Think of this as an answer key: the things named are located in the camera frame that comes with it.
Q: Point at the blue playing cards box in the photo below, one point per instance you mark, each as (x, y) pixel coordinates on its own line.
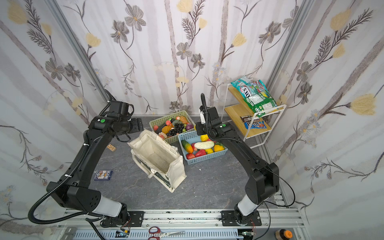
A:
(103, 175)

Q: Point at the black toy grapes bunch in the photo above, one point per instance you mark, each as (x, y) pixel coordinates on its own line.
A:
(177, 129)

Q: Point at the orange yellow toy pumpkin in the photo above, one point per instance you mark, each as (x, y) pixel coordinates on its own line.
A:
(218, 148)

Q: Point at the green snack bag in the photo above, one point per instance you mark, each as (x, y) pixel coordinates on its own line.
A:
(255, 95)

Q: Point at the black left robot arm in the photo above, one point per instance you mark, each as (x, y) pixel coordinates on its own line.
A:
(75, 193)

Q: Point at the yellow toy lemon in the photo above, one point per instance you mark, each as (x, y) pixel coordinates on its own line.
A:
(204, 138)

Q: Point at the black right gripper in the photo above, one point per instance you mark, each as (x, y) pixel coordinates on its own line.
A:
(199, 128)

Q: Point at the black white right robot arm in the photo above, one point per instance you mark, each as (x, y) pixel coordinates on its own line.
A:
(263, 178)

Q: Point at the cream canvas grocery bag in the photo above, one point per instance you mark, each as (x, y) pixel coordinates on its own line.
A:
(158, 159)

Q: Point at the small tan card box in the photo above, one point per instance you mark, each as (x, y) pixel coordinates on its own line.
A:
(111, 147)

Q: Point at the purple toy cabbage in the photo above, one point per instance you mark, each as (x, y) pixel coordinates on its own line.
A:
(189, 127)

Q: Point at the green orange toy mango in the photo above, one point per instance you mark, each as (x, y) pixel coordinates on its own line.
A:
(187, 147)

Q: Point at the white metal wooden shelf rack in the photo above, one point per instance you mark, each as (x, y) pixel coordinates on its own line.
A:
(234, 107)

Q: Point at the brown candy bag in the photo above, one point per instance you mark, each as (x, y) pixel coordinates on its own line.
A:
(247, 119)

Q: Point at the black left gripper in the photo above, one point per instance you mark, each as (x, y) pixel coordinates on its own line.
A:
(139, 124)

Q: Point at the red handled scissors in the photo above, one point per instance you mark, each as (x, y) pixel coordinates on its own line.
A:
(156, 233)

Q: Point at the light blue plastic basket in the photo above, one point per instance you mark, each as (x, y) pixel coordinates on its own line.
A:
(197, 149)

